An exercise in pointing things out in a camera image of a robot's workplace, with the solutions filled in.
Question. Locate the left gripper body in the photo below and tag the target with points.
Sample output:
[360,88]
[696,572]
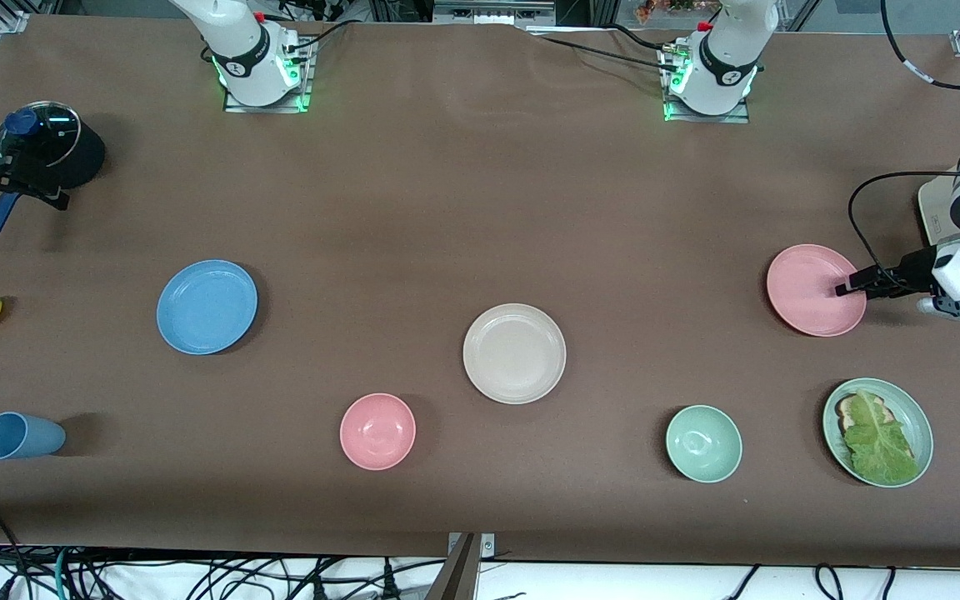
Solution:
[913,271]

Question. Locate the pink plate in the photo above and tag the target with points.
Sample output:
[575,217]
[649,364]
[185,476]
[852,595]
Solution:
[809,290]

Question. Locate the blue plate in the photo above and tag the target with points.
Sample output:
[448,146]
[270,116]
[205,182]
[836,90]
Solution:
[207,307]

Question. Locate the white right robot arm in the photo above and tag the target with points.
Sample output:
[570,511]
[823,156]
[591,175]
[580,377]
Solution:
[247,58]

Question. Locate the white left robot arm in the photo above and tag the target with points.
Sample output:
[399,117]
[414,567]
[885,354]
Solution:
[726,58]

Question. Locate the glass lid blue knob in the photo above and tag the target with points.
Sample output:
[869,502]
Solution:
[51,125]

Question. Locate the beige toaster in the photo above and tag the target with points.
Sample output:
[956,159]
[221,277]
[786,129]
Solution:
[932,212]

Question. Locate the toast bread slice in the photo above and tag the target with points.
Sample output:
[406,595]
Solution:
[845,408]

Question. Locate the green plate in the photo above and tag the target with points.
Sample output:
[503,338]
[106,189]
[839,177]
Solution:
[917,417]

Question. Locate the green lettuce leaf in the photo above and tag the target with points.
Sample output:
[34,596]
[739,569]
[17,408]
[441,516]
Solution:
[880,442]

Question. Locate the small green bowl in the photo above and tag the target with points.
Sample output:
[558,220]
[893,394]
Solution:
[704,443]

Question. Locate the blue cup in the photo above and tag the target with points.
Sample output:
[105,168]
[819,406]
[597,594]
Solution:
[22,436]

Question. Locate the brown table cover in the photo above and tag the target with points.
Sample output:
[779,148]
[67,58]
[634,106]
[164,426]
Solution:
[197,467]

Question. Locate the colourful toy food heap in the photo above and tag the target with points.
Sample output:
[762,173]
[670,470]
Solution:
[663,8]

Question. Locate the beige plate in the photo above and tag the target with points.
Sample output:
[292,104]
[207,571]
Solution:
[514,353]

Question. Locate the small pink bowl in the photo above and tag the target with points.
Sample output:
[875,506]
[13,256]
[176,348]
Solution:
[377,432]

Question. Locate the dark support beam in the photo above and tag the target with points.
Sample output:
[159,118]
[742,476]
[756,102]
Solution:
[455,579]

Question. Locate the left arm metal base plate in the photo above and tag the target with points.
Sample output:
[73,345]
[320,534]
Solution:
[742,117]

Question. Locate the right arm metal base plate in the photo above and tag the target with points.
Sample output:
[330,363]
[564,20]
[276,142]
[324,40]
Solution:
[307,83]

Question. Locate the small metal table bracket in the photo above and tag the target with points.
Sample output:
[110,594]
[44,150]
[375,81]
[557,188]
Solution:
[488,546]

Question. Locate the grey metal frame bar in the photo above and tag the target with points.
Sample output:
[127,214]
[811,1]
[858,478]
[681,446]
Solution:
[492,12]

